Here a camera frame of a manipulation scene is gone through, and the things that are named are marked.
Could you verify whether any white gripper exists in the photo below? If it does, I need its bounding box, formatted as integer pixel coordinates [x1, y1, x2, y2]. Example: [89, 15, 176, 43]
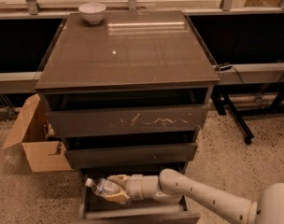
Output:
[103, 175, 144, 205]

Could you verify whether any clear plastic water bottle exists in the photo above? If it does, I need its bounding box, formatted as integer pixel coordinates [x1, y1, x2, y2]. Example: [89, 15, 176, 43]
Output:
[85, 178, 121, 197]

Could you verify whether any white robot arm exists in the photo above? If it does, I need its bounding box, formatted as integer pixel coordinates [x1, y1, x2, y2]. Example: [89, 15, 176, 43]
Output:
[107, 169, 284, 224]

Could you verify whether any bottom cabinet drawer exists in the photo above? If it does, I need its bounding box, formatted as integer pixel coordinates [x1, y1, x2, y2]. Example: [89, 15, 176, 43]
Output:
[79, 161, 201, 224]

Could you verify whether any cabinet drawer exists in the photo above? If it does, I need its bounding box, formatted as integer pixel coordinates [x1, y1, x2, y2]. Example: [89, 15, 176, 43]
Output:
[44, 88, 208, 137]
[79, 161, 201, 224]
[65, 131, 197, 169]

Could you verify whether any middle cabinet drawer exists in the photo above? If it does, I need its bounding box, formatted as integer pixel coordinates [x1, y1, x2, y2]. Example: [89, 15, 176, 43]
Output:
[65, 131, 197, 169]

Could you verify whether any top cabinet drawer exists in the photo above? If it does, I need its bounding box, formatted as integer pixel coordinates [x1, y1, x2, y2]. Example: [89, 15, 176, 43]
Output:
[44, 88, 208, 137]

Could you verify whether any dark brown drawer cabinet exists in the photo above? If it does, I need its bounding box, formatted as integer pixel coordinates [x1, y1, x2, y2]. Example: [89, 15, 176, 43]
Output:
[35, 9, 221, 224]

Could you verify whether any open cardboard box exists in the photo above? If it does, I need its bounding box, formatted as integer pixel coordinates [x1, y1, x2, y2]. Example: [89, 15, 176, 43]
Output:
[3, 94, 72, 173]

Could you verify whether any small black device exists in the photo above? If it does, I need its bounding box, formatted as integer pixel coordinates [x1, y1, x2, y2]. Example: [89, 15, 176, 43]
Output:
[216, 63, 232, 72]

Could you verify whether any white ceramic bowl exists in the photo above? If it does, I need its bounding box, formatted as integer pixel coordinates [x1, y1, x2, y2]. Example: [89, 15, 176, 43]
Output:
[78, 3, 107, 24]

